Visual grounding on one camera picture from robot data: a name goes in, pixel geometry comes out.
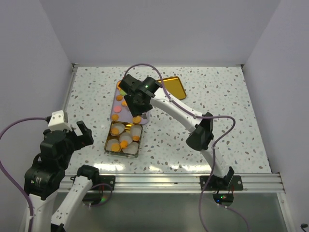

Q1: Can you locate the round dotted cracker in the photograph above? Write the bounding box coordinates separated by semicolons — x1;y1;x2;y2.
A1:
132;116;141;124
111;143;121;152

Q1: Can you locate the pink round cookie left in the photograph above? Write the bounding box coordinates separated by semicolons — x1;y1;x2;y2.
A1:
113;106;122;113

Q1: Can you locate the orange rosette cookie left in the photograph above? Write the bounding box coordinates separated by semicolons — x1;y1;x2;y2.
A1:
111;114;119;121

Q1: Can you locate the white paper cup top-left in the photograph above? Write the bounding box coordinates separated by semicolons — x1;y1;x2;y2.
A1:
110;123;125;135

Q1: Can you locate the orange fish cookie bottom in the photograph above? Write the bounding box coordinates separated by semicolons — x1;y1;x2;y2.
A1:
120;140;129;149

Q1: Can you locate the aluminium front rail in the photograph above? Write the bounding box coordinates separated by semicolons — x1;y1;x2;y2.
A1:
100;174;285;194

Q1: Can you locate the white paper cup centre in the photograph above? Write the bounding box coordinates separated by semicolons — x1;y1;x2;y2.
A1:
119;132;133;144

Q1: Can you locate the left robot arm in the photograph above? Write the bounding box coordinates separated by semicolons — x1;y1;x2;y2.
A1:
24;121;100;232

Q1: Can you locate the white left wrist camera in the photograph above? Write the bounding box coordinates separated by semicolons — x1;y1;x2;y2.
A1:
48;110;70;131

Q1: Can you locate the white paper cup bottom-right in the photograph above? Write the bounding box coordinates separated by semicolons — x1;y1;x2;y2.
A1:
122;142;139;155

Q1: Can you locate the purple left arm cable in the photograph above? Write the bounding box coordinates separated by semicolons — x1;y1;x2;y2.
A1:
0;117;50;232

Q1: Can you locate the gold tin lid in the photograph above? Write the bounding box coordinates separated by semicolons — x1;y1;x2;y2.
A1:
163;76;187;100

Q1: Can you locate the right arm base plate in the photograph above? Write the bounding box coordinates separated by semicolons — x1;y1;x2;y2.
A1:
205;175;244;191

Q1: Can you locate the white paper cup top-right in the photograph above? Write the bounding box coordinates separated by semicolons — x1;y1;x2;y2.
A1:
130;125;142;138

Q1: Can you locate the orange flower cookie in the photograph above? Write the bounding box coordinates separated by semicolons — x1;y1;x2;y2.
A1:
110;127;119;136

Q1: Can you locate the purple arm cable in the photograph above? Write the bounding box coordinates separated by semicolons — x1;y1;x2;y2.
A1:
0;117;50;232
124;63;249;232

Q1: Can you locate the gold cookie tin box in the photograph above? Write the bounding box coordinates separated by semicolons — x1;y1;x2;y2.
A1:
104;121;143;158

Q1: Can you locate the round dotted cracker bottom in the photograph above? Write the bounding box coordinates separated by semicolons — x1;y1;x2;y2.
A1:
132;116;141;124

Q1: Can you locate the lilac plastic tray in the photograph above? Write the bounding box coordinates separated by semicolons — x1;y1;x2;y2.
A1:
110;81;149;125

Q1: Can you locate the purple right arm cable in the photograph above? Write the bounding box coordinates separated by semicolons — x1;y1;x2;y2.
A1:
124;63;249;232

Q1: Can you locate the white paper cup bottom-left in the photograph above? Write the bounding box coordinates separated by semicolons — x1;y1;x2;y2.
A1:
106;139;119;152

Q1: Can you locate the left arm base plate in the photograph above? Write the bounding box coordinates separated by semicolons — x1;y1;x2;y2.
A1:
96;175;116;192

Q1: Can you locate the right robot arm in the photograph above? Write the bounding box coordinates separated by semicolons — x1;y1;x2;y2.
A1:
119;74;234;190

